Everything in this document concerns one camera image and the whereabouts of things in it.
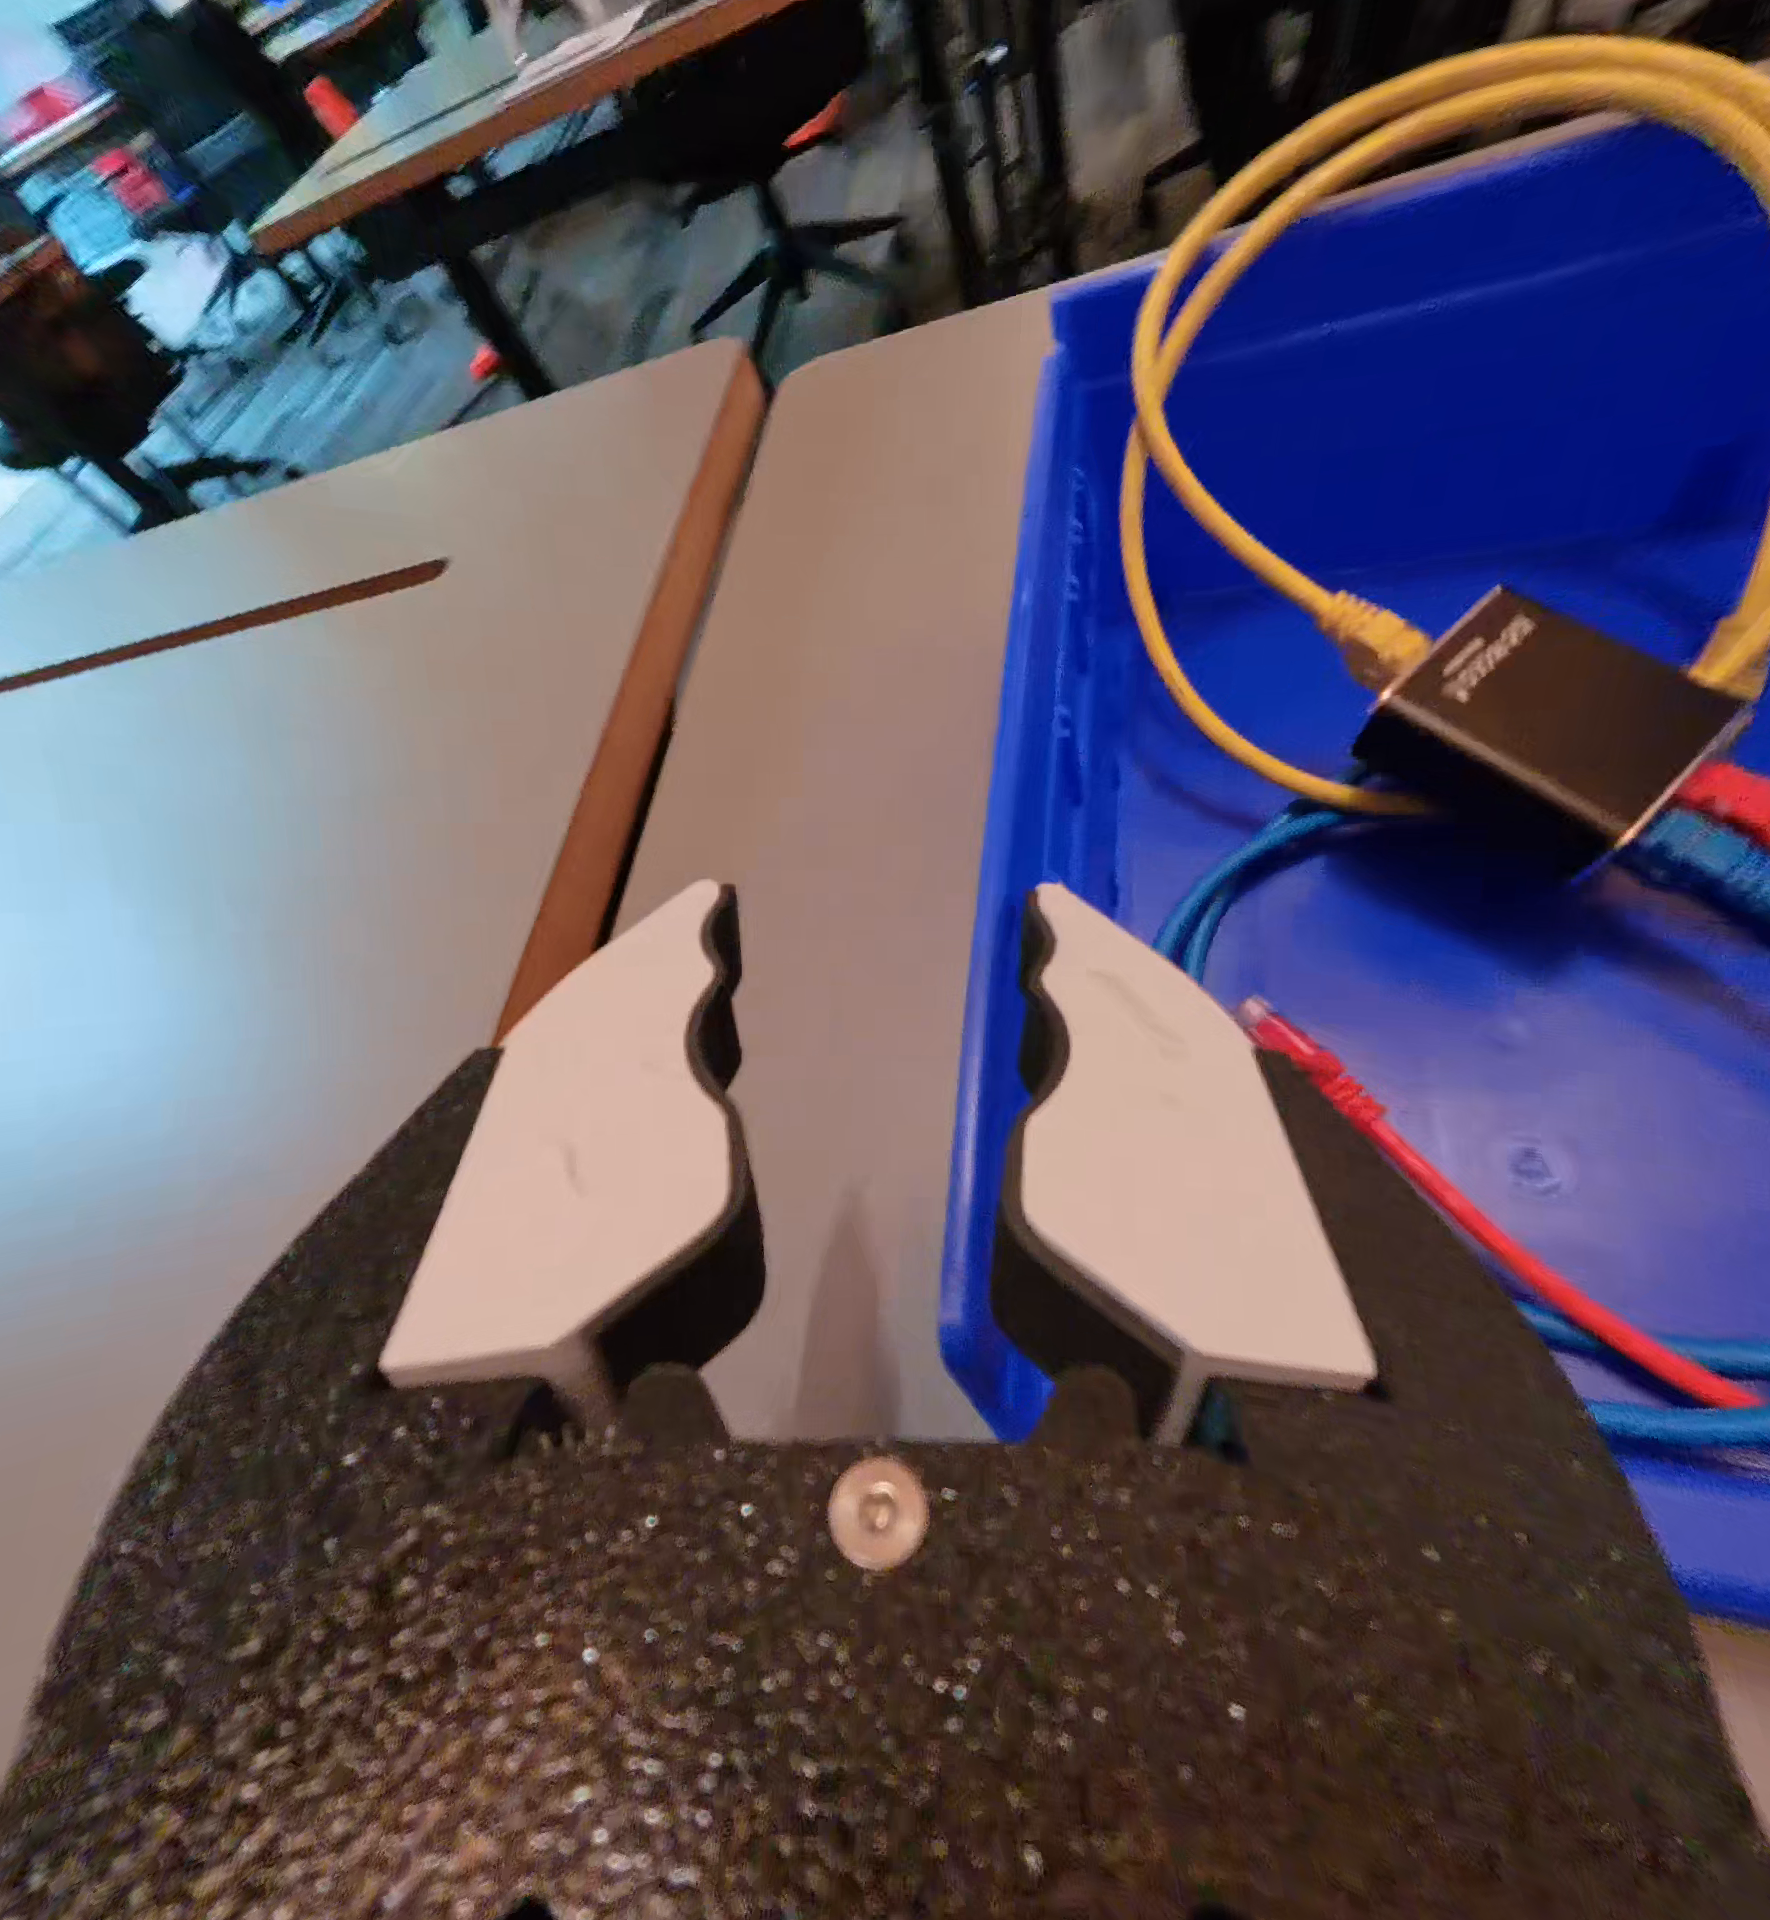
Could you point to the blue plastic bin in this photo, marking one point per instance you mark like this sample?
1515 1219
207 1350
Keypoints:
1501 453

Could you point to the background wooden table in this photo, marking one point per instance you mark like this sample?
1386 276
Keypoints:
525 113

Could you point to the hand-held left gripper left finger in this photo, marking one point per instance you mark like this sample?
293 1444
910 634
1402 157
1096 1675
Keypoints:
570 1170

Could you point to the black network adapter box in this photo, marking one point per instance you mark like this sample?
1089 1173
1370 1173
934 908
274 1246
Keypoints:
1545 721

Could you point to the adjacent grey desk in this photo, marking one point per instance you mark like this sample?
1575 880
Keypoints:
299 899

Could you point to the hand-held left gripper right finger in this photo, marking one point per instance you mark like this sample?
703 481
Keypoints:
1186 1170

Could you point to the black office chair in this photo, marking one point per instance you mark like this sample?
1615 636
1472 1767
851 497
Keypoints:
792 248

